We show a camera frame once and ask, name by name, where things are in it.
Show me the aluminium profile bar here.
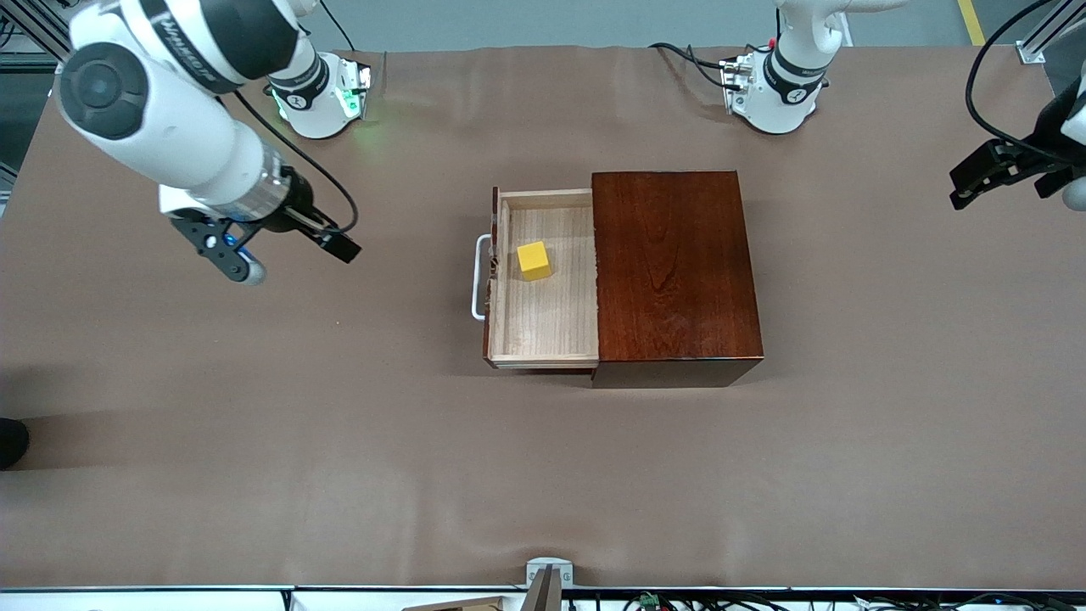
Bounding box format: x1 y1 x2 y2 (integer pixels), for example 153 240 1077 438
1016 0 1086 65

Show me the aluminium frame with struts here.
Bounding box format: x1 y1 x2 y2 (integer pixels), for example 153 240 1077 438
0 0 77 69

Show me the arm black gripper cable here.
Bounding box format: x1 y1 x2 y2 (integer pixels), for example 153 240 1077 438
231 87 361 235
966 0 1066 164

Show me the grey metal table clamp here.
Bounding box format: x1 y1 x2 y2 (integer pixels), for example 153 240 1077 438
526 557 574 588

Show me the brown table cover sheet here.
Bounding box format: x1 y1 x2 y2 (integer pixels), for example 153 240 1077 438
0 44 1086 591

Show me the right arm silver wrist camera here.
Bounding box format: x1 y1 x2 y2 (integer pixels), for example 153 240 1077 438
168 215 267 287

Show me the white table edge rail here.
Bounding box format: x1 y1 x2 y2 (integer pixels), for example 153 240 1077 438
0 586 1086 611

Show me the right arm base black cable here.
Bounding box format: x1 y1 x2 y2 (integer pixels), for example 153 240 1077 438
318 0 357 52

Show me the dark wooden cabinet box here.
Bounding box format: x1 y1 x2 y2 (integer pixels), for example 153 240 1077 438
591 171 764 390

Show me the left arm black gripper cable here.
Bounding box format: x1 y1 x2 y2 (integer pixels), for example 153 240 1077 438
966 0 1066 164

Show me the yellow cube block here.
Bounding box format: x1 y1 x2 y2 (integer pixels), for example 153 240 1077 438
516 240 553 283

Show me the arm base black cable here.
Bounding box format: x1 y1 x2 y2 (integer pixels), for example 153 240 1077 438
318 0 357 52
649 42 741 90

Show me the right arm black gripper cable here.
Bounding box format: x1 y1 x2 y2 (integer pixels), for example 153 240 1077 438
231 87 361 235

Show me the left arm base black cable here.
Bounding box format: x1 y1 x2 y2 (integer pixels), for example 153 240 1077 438
649 42 741 90

